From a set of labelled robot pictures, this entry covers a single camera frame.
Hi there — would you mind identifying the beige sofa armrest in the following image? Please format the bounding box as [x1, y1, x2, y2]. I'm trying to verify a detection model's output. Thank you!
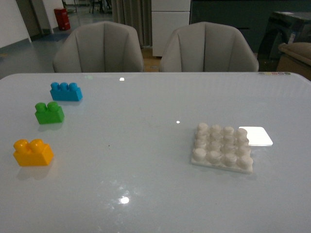
[276, 42, 311, 81]

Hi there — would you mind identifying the coloured dot sticker strip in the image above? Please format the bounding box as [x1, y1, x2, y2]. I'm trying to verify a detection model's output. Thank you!
[258, 71, 291, 75]

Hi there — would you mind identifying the white studded base plate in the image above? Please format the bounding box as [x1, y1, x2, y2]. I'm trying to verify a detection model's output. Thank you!
[191, 123, 253, 174]

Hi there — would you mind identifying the green two-stud toy block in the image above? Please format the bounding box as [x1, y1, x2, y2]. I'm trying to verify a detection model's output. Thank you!
[35, 101, 65, 124]

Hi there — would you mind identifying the dark teal counter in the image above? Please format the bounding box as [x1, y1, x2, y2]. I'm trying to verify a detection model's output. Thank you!
[190, 0, 311, 53]

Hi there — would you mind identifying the red bin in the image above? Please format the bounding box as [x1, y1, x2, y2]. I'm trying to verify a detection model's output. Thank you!
[54, 8, 70, 31]

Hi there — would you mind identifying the left grey upholstered chair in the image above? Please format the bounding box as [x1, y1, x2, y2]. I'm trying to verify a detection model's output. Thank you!
[52, 21, 144, 73]

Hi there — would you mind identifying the blue three-stud toy block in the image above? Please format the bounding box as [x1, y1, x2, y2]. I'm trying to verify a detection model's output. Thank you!
[50, 82, 83, 101]

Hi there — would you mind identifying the yellow two-stud toy block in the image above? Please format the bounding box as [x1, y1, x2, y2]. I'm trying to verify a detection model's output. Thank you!
[13, 139, 54, 166]

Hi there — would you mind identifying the grey upholstered chair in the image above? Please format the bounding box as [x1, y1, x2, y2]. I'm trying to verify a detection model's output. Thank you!
[159, 22, 259, 72]
[52, 21, 144, 73]

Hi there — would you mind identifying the grey curtain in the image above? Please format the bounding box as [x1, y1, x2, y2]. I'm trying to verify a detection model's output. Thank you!
[111, 0, 153, 47]

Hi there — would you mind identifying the right grey upholstered chair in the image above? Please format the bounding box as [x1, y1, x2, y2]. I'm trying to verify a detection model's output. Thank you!
[159, 22, 259, 72]

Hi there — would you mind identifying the dark appliance on right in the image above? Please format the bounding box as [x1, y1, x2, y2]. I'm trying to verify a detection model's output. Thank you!
[258, 12, 311, 61]

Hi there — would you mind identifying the white cabinet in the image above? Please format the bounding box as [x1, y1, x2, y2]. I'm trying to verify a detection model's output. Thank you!
[151, 0, 191, 57]

